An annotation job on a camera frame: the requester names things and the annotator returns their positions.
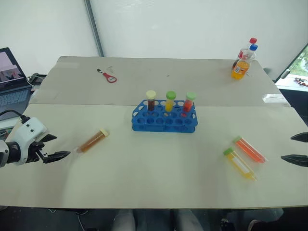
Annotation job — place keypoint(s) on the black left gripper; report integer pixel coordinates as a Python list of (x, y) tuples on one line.
[(33, 150)]

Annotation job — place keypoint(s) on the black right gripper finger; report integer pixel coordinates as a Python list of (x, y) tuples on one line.
[(296, 160), (300, 136)]

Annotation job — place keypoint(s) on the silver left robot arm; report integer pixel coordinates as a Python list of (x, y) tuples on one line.
[(12, 154)]

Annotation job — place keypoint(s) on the brown tube with cream cap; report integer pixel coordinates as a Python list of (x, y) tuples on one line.
[(92, 142), (151, 101)]

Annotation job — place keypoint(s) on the orange tube with green cap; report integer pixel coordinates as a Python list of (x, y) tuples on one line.
[(251, 150)]

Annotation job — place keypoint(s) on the yellow tube with green cap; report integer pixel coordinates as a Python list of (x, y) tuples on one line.
[(170, 102), (239, 163)]

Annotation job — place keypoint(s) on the blue test tube rack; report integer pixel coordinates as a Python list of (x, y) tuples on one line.
[(154, 126)]

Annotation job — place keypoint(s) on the red tube with green cap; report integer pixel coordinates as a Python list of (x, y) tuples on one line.
[(189, 102)]

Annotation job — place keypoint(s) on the red item on window sill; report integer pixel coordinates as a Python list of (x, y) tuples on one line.
[(300, 81)]

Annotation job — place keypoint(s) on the grey open laptop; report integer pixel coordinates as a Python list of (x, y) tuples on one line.
[(12, 96)]

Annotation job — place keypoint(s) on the dark shoe under table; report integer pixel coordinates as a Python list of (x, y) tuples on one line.
[(256, 225)]

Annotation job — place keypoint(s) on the red bottle opener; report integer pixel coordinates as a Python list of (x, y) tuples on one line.
[(110, 78)]

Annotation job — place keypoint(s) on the orange soda bottle blue cap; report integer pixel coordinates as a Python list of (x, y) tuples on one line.
[(240, 69)]

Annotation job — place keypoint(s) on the cola bottle with red cap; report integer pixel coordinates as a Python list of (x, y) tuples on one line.
[(244, 53)]

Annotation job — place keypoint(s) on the dark window frame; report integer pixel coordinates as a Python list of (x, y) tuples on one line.
[(292, 60)]

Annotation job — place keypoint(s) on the grey metal wall post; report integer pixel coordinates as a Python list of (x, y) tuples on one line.
[(95, 29)]

